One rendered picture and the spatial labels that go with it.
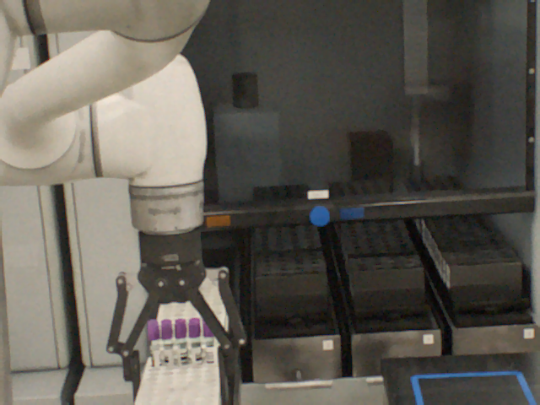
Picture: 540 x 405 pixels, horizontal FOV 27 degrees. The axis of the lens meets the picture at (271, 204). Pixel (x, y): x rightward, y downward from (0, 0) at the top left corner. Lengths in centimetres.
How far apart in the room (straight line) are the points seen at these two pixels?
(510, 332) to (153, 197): 66
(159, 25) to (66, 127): 46
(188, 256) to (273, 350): 41
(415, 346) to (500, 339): 13
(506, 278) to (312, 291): 30
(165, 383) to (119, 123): 34
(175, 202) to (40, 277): 52
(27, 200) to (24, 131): 55
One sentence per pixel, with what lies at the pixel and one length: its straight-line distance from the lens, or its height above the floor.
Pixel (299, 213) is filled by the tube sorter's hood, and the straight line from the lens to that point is 169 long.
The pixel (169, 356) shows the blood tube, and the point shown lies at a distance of 147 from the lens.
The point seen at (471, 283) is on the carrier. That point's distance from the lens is 177.
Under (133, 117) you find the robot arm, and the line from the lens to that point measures 128.
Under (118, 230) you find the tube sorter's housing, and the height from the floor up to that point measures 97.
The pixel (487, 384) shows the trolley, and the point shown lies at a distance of 150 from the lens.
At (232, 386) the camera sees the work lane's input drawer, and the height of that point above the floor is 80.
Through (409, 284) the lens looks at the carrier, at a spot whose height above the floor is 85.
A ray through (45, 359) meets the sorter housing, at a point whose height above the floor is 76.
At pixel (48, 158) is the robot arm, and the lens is 125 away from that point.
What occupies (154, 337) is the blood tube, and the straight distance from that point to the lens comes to 146.
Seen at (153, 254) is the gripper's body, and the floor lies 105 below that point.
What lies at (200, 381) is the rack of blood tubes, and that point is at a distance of 140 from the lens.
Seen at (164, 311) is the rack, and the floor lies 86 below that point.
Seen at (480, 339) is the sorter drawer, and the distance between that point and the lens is 172.
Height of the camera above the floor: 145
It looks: 16 degrees down
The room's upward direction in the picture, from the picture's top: 3 degrees counter-clockwise
